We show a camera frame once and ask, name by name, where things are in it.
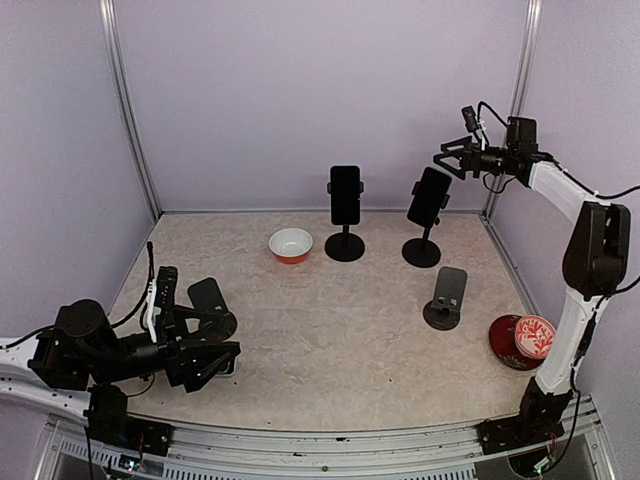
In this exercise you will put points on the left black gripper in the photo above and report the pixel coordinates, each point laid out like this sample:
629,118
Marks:
194,378

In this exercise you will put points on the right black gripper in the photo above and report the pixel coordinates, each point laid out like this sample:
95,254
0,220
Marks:
470,156

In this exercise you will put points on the black pole phone stand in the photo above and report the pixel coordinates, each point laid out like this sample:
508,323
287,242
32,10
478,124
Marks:
344,246
423,252

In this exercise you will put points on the black teal phone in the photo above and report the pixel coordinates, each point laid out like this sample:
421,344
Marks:
345,188

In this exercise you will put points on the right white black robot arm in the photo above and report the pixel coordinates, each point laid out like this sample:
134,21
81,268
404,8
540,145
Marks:
594,263

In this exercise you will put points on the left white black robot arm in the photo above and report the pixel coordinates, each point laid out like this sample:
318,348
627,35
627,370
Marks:
45,370

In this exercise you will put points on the orange white bowl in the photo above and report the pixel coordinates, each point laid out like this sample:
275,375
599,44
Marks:
291,245

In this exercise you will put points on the dark red saucer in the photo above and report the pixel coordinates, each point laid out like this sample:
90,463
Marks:
502,343

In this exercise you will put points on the red patterned bowl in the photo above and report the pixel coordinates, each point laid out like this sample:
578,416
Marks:
534,337

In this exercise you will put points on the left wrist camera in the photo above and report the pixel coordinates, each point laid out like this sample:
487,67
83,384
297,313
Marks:
160,296

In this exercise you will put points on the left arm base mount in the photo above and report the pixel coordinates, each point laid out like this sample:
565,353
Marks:
109,422

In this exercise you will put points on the right aluminium frame post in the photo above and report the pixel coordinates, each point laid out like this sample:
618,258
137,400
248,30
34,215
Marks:
519,96

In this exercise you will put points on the aluminium frame post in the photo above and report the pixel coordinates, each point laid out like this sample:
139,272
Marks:
519,96
107,9

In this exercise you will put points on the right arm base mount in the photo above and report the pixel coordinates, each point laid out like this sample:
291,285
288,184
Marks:
538,420

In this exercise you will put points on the left aluminium frame post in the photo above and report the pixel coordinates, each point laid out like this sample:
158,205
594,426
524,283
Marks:
107,9

